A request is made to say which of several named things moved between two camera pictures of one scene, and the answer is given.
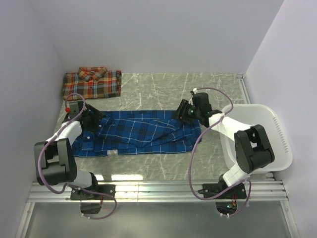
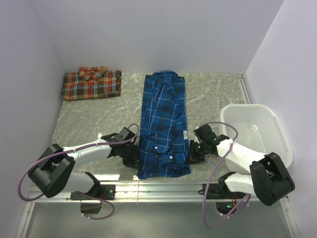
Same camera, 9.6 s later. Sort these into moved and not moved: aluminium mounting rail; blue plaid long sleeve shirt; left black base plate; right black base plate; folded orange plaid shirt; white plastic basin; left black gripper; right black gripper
Moved: left black gripper; blue plaid long sleeve shirt; right black gripper
Not moved: right black base plate; aluminium mounting rail; folded orange plaid shirt; white plastic basin; left black base plate
